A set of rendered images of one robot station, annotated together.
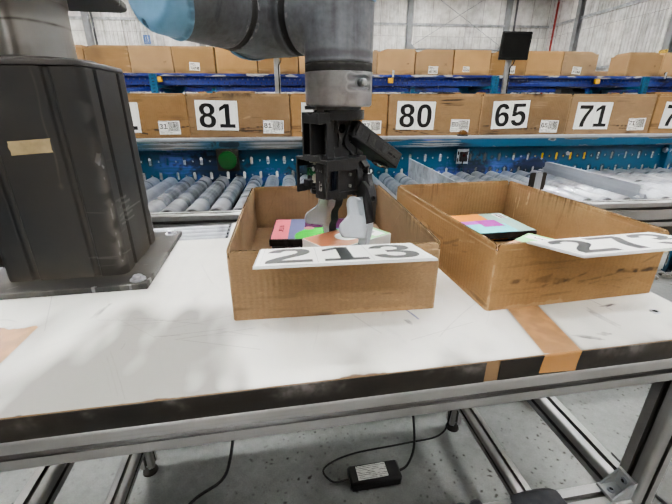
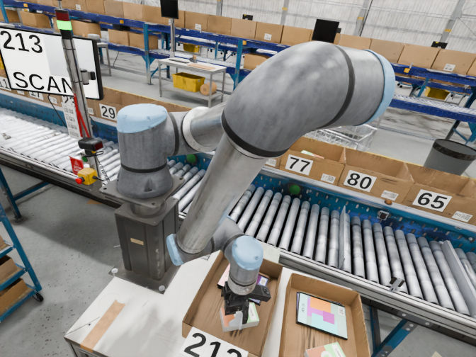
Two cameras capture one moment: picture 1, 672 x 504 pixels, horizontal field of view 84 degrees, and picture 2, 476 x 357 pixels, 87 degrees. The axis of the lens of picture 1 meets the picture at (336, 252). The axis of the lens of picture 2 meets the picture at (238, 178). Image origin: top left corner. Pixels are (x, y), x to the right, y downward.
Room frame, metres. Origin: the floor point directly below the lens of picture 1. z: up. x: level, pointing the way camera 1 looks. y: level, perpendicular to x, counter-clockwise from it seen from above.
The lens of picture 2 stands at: (0.07, -0.14, 1.72)
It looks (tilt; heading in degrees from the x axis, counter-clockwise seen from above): 32 degrees down; 22
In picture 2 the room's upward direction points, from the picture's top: 8 degrees clockwise
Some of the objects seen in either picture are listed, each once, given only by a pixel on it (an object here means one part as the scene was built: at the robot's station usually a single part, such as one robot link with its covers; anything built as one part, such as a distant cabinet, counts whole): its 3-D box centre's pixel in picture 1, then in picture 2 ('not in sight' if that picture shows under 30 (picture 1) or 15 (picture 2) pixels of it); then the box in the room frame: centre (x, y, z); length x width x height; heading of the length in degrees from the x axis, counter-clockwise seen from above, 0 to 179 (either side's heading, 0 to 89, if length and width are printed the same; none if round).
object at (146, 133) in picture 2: not in sight; (146, 134); (0.64, 0.44, 1.37); 0.17 x 0.15 x 0.18; 149
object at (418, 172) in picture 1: (427, 180); (341, 234); (1.31, -0.32, 0.76); 0.46 x 0.01 x 0.09; 6
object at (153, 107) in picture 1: (148, 115); not in sight; (1.66, 0.78, 0.96); 0.39 x 0.29 x 0.17; 96
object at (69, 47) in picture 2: not in sight; (86, 130); (0.89, 1.12, 1.11); 0.12 x 0.05 x 0.88; 96
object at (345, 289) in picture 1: (324, 234); (237, 297); (0.64, 0.02, 0.80); 0.38 x 0.28 x 0.10; 7
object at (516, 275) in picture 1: (500, 229); (322, 333); (0.67, -0.31, 0.80); 0.38 x 0.28 x 0.10; 11
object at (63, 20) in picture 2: not in sight; (63, 20); (0.89, 1.12, 1.62); 0.05 x 0.05 x 0.06
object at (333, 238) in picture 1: (347, 245); (239, 316); (0.57, -0.02, 0.80); 0.13 x 0.07 x 0.04; 131
